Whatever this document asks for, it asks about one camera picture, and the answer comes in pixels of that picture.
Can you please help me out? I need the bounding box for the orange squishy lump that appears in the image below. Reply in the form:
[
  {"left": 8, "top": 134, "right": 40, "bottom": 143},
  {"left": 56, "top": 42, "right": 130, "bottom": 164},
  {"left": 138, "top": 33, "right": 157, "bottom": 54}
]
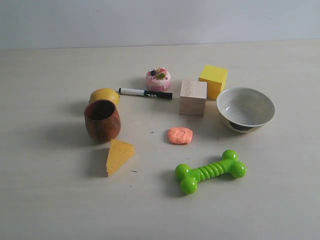
[{"left": 167, "top": 127, "right": 193, "bottom": 145}]

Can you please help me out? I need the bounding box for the black white marker pen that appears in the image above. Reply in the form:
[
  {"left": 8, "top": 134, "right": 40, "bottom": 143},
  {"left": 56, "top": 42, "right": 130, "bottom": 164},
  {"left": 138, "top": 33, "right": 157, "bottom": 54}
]
[{"left": 118, "top": 87, "right": 173, "bottom": 100}]

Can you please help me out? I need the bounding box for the pink toy cake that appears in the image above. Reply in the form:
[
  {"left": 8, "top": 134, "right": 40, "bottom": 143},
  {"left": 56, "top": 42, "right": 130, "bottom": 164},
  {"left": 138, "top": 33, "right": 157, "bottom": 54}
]
[{"left": 145, "top": 67, "right": 171, "bottom": 92}]

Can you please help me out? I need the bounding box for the plain wooden cube block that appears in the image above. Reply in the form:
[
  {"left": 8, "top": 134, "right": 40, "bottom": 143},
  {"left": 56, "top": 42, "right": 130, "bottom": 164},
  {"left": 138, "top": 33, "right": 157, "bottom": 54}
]
[{"left": 179, "top": 80, "right": 208, "bottom": 117}]

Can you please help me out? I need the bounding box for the yellow cheese wedge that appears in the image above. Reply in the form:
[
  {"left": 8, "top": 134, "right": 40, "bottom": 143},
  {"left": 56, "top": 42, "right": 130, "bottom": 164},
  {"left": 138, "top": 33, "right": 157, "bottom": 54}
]
[{"left": 105, "top": 139, "right": 135, "bottom": 177}]

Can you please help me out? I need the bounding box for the brown wooden cup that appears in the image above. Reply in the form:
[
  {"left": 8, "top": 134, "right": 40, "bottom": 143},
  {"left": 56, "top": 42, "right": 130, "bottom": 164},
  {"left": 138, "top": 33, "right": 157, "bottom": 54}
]
[{"left": 83, "top": 99, "right": 121, "bottom": 144}]

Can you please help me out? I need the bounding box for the green toy bone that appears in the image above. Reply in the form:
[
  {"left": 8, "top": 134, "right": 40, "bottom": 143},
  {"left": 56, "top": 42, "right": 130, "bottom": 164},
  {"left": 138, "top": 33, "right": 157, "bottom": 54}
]
[{"left": 174, "top": 149, "right": 247, "bottom": 195}]

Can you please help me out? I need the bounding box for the yellow lemon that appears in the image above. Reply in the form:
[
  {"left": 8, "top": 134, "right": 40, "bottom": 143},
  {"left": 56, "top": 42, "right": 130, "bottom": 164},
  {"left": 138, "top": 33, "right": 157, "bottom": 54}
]
[{"left": 88, "top": 88, "right": 120, "bottom": 105}]

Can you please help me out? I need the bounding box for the yellow cube block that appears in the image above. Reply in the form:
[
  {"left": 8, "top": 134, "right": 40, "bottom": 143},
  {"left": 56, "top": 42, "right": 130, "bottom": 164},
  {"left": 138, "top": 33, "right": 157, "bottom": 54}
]
[{"left": 198, "top": 65, "right": 228, "bottom": 100}]

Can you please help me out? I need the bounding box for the white ceramic bowl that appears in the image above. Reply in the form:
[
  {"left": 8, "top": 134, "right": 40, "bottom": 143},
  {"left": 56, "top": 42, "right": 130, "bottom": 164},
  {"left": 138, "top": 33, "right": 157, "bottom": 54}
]
[{"left": 216, "top": 87, "right": 276, "bottom": 133}]

